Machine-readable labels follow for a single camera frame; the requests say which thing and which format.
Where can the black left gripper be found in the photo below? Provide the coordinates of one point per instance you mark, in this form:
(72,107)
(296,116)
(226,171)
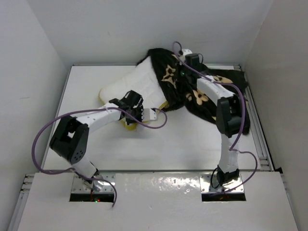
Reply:
(140,109)

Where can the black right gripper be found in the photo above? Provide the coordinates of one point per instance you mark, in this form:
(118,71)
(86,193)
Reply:
(183,65)

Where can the black pillowcase with beige flowers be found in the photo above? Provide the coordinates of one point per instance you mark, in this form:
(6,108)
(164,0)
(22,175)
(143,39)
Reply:
(179,93)

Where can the white pillow with yellow edge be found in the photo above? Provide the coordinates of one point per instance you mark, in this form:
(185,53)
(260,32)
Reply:
(142,79)

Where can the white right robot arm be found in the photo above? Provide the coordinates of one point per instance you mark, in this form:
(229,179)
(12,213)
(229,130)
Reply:
(219,102)

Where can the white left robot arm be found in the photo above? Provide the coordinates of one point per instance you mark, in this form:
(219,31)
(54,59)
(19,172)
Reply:
(70,138)

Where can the white front cover board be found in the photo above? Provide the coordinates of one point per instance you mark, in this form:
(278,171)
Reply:
(157,202)

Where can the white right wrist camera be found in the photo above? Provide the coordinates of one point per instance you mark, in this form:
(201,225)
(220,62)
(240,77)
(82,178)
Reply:
(184,52)

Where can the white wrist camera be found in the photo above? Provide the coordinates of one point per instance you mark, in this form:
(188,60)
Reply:
(148,114)
(184,52)

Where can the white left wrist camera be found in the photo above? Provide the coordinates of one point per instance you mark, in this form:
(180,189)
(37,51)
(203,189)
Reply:
(148,114)

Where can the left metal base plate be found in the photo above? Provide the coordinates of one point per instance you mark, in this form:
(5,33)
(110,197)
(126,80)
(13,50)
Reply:
(80,186)

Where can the metal base plate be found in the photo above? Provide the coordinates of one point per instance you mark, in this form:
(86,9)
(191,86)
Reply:
(80,186)
(209,182)

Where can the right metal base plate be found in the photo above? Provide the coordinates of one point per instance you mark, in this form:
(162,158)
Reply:
(209,182)

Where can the aluminium rail right side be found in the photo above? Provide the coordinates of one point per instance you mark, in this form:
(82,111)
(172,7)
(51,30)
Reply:
(256,142)

